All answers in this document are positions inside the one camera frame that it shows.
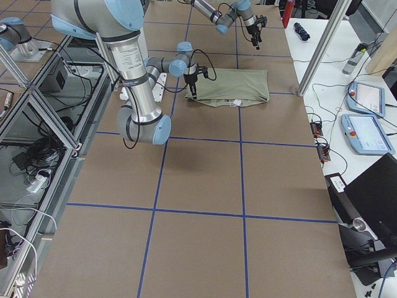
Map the olive green long-sleeve shirt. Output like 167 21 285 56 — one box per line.
184 68 270 107

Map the near blue teach pendant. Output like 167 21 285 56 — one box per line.
341 114 396 156

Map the black power strip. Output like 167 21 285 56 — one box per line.
310 121 331 164

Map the far blue teach pendant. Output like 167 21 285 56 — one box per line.
346 81 386 117

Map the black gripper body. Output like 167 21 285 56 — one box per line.
246 23 260 38
184 71 197 87

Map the red cylinder tube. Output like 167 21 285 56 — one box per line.
282 0 295 29

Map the blue teach pendant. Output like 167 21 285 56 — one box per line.
346 81 386 117
341 114 396 156

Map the folded dark plaid umbrella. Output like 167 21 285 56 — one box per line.
293 22 310 42

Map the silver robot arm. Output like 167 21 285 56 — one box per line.
181 0 267 50
51 1 195 145

